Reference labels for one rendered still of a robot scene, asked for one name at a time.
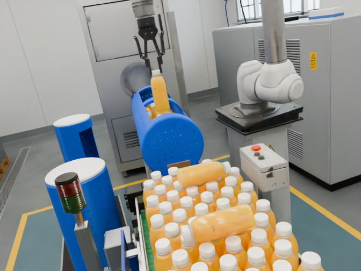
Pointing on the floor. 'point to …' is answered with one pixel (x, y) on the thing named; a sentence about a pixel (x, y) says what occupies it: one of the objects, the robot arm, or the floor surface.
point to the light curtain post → (178, 62)
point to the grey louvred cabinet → (309, 91)
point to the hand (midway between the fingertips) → (154, 66)
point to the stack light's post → (88, 247)
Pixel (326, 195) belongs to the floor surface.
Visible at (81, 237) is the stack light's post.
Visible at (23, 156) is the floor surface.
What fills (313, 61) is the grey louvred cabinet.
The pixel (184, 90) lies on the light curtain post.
